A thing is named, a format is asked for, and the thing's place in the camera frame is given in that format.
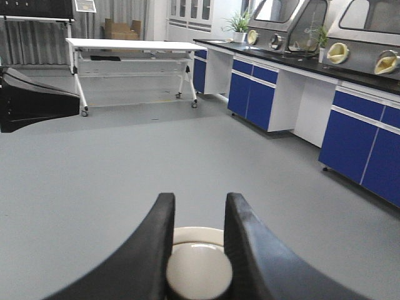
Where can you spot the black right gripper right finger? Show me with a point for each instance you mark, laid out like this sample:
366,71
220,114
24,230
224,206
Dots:
264,267

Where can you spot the cardboard boxes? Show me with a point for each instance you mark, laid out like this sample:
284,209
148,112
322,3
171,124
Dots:
122,31

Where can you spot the white glass-door cabinet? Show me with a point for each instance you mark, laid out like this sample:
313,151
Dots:
189,19

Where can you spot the green potted plant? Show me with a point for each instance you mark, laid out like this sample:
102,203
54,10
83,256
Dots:
238,24

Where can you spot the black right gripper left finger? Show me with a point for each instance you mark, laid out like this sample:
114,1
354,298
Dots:
137,269

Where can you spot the steel glove box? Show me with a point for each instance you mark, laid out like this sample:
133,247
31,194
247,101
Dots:
364,37
286,26

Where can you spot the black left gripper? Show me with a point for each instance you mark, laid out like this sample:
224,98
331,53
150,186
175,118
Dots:
25,101

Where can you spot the white folding table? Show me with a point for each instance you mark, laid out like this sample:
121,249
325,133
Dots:
128,58

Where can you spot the glass jar with cream lid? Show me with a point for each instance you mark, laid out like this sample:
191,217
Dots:
198,267

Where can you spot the blue wall lab bench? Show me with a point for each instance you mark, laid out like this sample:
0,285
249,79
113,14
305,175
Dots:
352,117

